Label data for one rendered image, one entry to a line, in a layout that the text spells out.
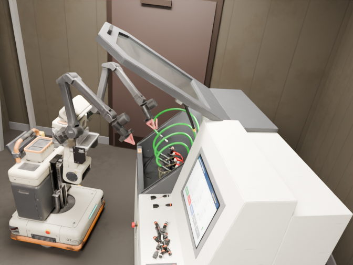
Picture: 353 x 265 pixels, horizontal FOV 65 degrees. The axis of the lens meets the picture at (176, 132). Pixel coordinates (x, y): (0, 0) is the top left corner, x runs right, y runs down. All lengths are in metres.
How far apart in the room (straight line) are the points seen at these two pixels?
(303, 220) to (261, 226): 0.18
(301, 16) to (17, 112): 4.05
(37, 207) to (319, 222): 2.13
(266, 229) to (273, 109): 2.71
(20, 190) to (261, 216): 2.00
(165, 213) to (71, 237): 1.14
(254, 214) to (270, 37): 2.67
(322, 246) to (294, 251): 0.13
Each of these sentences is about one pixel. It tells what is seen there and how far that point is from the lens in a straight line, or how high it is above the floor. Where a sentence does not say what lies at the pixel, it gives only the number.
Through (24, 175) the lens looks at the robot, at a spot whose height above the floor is 0.79.
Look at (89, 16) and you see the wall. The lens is 3.78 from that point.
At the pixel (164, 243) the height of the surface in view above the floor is 1.02.
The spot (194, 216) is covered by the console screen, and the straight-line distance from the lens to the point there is 1.48.
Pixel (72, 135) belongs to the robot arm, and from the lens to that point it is 2.05.
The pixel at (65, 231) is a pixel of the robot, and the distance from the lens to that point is 2.69.
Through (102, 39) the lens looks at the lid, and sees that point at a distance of 1.55.
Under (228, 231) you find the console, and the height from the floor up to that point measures 1.40.
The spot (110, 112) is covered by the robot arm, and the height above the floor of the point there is 1.44.
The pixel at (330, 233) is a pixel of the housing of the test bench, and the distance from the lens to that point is 1.43.
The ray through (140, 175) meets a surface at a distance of 2.10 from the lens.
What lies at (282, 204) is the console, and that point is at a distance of 1.17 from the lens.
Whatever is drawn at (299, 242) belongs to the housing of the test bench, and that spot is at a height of 1.31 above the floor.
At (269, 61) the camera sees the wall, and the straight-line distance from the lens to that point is 3.59.
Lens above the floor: 2.24
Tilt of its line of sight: 28 degrees down
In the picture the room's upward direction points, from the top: 7 degrees clockwise
